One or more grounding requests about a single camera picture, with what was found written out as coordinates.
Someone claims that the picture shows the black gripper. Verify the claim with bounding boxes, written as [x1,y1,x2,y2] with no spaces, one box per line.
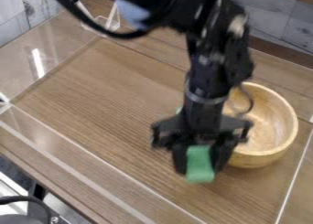
[150,83,253,175]

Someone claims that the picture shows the green rectangular stick block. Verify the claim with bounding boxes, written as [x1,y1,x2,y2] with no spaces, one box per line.
[178,134,215,184]

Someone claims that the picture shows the light wooden bowl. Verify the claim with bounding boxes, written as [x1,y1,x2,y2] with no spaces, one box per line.
[223,82,300,169]

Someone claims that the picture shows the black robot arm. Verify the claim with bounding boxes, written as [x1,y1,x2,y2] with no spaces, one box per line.
[116,0,254,176]

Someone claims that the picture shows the black metal bracket with screw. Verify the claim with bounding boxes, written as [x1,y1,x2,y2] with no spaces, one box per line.
[27,183,71,224]

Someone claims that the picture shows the clear acrylic corner bracket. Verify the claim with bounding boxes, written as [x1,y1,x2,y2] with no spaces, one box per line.
[76,1,120,32]

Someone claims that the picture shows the black cable bottom left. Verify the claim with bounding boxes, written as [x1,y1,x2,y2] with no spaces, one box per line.
[0,195,53,219]

